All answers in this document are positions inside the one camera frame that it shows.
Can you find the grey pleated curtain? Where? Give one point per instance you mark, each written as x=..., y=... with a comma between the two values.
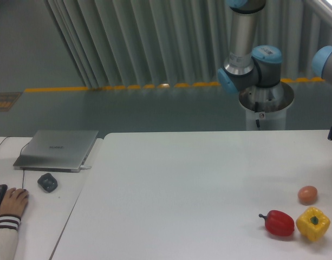
x=127, y=43

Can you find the silver closed laptop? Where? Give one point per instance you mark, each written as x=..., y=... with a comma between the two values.
x=57, y=151

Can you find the red bell pepper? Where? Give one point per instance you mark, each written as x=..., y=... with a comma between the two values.
x=278, y=223

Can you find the cream sleeve forearm striped cuff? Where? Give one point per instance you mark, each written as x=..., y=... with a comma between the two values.
x=9, y=225

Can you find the dark grey small device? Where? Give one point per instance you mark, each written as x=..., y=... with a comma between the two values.
x=48, y=182

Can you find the yellow bell pepper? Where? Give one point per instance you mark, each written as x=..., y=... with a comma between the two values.
x=313, y=224

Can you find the brown egg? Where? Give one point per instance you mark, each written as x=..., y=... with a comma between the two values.
x=307, y=194

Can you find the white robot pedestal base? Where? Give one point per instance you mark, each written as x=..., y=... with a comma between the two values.
x=266, y=108

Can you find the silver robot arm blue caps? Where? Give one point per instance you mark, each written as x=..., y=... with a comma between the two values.
x=255, y=73

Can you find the person's hand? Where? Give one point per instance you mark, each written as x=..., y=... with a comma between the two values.
x=12, y=205

